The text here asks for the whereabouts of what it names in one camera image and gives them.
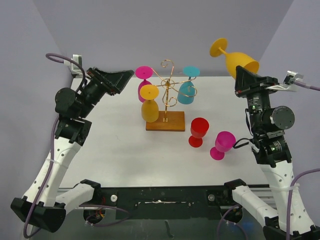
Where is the purple cable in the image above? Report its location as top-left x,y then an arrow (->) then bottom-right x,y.
216,81 -> 320,240
23,53 -> 131,238

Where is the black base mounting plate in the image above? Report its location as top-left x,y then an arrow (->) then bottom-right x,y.
88,185 -> 236,220

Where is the yellow wine glass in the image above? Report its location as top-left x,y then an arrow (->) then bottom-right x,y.
139,84 -> 159,123
209,38 -> 260,79

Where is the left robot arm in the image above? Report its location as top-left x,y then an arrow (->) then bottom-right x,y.
10,67 -> 135,233

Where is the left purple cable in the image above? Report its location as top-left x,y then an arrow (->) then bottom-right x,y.
23,53 -> 131,238

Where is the teal wine glass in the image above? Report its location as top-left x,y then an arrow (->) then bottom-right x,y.
177,66 -> 200,105

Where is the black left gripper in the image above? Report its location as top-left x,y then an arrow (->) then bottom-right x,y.
77,67 -> 134,119

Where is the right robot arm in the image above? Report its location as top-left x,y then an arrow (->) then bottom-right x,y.
222,65 -> 320,240

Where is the red wine glass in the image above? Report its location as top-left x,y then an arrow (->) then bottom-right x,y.
188,117 -> 210,148

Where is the gold wire wine glass rack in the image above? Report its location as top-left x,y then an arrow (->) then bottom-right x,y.
152,59 -> 198,122

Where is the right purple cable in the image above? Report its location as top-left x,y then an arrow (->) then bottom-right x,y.
216,81 -> 320,240

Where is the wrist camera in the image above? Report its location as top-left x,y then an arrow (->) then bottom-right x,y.
63,54 -> 83,78
267,70 -> 306,92

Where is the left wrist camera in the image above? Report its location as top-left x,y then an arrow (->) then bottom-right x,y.
63,54 -> 83,78

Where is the magenta wine glass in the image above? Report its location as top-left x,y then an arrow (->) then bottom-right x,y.
209,131 -> 236,161
135,65 -> 153,103

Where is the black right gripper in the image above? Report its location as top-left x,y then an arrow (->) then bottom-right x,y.
233,65 -> 278,131

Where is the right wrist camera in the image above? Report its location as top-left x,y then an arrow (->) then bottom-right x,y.
267,70 -> 306,92

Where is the wooden rack base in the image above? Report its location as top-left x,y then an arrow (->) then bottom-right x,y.
145,111 -> 186,132

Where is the aluminium table edge rail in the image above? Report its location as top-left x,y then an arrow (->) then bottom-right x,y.
241,74 -> 272,153

